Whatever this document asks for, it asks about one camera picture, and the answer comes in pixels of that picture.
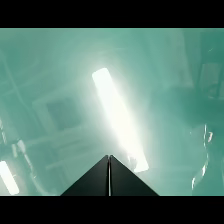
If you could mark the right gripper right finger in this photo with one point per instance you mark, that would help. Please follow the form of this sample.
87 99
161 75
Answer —
126 183

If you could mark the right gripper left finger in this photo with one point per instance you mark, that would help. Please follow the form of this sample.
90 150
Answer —
95 183

